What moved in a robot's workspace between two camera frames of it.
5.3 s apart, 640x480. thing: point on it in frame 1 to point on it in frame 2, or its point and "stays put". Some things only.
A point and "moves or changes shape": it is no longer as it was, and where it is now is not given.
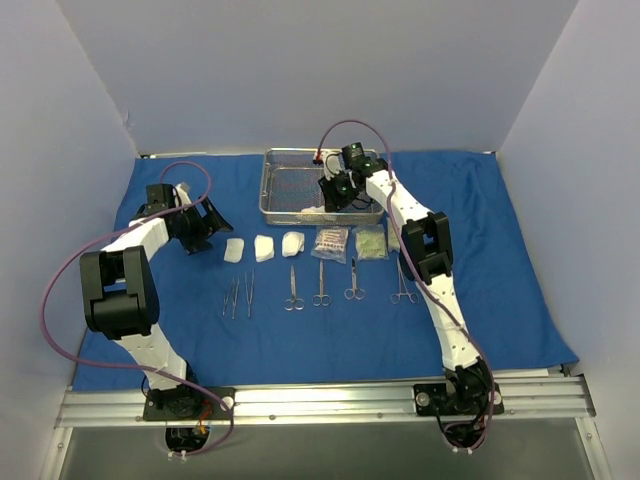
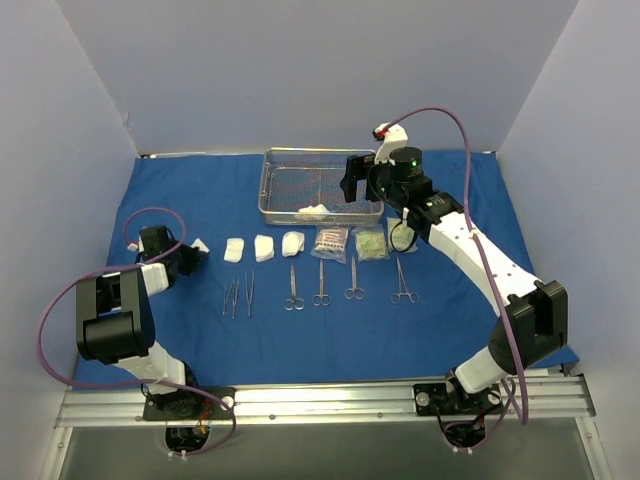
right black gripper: x=332 y=195 to x=360 y=169
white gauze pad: x=314 y=209 moves or changes shape
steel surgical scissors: x=354 y=291 stays put
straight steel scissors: x=321 y=299 stays put
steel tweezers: x=234 y=296 stays put
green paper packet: x=371 y=242 stays put
